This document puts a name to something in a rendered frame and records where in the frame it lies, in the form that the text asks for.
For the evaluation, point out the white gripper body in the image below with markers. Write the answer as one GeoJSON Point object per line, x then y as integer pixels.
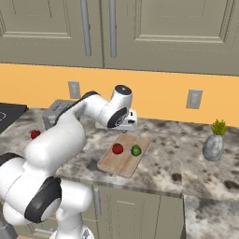
{"type": "Point", "coordinates": [119, 126]}

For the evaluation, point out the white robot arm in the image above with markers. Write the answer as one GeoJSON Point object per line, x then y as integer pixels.
{"type": "Point", "coordinates": [53, 149]}

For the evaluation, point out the red tomato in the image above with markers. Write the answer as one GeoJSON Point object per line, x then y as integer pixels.
{"type": "Point", "coordinates": [117, 148]}

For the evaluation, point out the green avocado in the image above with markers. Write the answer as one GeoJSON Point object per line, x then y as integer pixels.
{"type": "Point", "coordinates": [136, 150]}

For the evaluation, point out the wooden cutting board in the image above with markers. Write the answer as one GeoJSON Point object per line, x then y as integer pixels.
{"type": "Point", "coordinates": [124, 155]}

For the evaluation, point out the red bell pepper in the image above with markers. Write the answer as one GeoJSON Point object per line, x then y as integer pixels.
{"type": "Point", "coordinates": [35, 134]}

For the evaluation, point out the silver toaster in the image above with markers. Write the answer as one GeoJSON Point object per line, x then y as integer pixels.
{"type": "Point", "coordinates": [54, 113]}

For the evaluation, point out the olive base cupboard door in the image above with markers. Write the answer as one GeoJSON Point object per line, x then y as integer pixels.
{"type": "Point", "coordinates": [170, 217]}
{"type": "Point", "coordinates": [130, 214]}

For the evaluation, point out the grey marbled vase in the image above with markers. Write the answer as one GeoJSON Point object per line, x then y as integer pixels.
{"type": "Point", "coordinates": [213, 147]}

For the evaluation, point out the yellow-green plant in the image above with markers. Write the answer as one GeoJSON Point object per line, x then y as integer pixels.
{"type": "Point", "coordinates": [219, 127]}

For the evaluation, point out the black hob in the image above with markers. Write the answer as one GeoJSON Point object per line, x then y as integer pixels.
{"type": "Point", "coordinates": [7, 116]}

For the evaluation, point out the grey wall socket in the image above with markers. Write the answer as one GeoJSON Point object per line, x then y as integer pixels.
{"type": "Point", "coordinates": [74, 89]}
{"type": "Point", "coordinates": [194, 99]}

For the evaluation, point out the olive wall cupboard door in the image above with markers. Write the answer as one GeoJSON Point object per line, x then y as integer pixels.
{"type": "Point", "coordinates": [174, 34]}
{"type": "Point", "coordinates": [43, 31]}

